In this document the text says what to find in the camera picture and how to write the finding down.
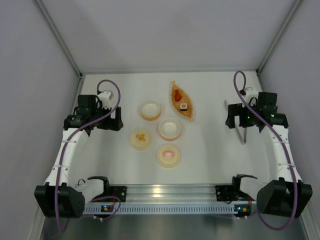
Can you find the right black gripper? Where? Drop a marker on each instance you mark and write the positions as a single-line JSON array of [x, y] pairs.
[[233, 116]]

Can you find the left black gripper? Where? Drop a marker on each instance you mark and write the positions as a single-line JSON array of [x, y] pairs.
[[115, 119]]

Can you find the metal serving tongs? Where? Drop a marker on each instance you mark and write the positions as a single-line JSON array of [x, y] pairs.
[[241, 134]]

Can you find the cream lid orange handle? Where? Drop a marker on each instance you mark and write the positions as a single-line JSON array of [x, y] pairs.
[[141, 139]]

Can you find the orange round lunch box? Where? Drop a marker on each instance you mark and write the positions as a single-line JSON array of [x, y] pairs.
[[150, 109]]

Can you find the sushi roll toy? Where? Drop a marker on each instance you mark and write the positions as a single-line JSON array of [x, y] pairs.
[[183, 106]]

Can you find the pink round lunch box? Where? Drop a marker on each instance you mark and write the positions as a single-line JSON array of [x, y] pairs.
[[169, 129]]

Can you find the cream lid pink handle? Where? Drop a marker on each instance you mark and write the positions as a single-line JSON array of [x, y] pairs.
[[168, 156]]

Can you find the red fried shrimp toy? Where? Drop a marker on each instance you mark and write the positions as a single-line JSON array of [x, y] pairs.
[[177, 96]]

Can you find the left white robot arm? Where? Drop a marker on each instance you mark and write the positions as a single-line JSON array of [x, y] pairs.
[[62, 194]]

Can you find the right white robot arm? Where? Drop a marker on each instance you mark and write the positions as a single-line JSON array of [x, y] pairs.
[[285, 193]]

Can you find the woven boat-shaped basket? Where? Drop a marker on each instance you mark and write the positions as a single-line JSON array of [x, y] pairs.
[[181, 101]]

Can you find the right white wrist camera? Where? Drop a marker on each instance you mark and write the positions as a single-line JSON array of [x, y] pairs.
[[248, 94]]

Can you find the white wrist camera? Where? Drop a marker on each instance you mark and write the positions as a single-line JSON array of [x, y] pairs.
[[106, 97], [248, 94]]

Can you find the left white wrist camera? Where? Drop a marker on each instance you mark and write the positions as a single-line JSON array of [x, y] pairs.
[[106, 97]]

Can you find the slotted grey cable duct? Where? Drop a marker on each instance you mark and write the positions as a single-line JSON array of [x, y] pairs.
[[167, 209]]

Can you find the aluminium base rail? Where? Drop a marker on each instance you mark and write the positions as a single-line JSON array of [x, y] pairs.
[[140, 194]]

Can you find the left aluminium frame post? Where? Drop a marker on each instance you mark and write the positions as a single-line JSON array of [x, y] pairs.
[[57, 36]]

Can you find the aluminium frame post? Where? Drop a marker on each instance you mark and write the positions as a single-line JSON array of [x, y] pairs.
[[57, 36], [279, 34]]

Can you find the right aluminium frame post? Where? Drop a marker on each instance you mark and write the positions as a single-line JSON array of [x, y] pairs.
[[279, 34]]

